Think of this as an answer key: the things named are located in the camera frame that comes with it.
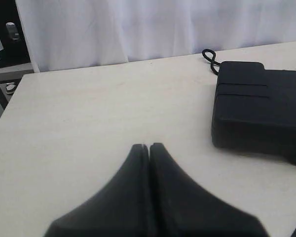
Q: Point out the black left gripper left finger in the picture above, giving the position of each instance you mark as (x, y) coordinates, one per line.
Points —
(119, 209)

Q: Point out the black metal frame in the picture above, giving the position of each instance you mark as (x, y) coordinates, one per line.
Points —
(14, 57)

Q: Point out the white curtain backdrop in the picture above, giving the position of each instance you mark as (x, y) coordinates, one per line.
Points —
(69, 34)

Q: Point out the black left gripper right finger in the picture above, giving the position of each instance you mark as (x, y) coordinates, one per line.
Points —
(185, 209)

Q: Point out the black plastic case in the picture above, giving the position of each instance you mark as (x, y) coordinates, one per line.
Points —
(255, 109)

